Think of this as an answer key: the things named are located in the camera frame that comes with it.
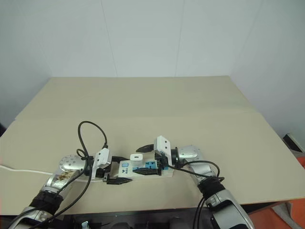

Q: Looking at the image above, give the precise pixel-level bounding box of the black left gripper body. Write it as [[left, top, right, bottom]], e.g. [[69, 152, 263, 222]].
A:
[[95, 164, 114, 184]]

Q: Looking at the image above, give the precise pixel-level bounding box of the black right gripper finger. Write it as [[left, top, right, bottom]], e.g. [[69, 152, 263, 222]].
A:
[[135, 143, 156, 154], [132, 167, 161, 176]]

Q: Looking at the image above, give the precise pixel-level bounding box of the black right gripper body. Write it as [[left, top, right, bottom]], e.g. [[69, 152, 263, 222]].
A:
[[153, 150, 169, 172]]

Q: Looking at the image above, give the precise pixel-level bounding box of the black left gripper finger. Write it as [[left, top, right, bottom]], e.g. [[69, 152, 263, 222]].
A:
[[111, 156, 129, 166], [106, 176, 133, 186]]

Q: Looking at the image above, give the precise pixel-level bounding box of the white power strip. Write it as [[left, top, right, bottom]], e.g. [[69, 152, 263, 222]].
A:
[[91, 159, 174, 183]]

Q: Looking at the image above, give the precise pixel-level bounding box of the white charger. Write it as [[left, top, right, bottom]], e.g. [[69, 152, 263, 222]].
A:
[[130, 154, 144, 167]]

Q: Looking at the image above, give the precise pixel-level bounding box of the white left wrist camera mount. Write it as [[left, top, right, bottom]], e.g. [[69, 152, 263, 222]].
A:
[[91, 147, 112, 179]]

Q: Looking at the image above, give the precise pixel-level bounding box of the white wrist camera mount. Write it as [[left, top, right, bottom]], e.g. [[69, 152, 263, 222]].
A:
[[91, 147, 112, 179], [153, 135, 173, 168]]

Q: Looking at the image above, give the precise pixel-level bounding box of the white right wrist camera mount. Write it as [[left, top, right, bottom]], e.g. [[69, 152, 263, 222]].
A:
[[153, 135, 173, 168]]

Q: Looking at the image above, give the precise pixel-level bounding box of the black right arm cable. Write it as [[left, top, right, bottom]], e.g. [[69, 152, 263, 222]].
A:
[[162, 155, 226, 229]]

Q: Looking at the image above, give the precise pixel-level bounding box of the white power strip cable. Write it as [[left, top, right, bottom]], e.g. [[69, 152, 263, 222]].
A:
[[0, 165, 101, 183]]

